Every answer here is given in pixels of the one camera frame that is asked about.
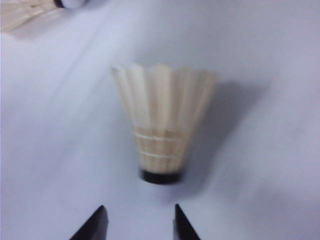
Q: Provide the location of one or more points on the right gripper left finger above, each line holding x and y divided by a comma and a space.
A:
95, 227

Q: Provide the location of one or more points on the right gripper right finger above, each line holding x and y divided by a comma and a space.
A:
181, 227

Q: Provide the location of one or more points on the white feather shuttlecock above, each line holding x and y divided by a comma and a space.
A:
25, 17
165, 112

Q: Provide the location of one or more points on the white raised desk board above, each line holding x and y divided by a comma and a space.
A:
250, 150

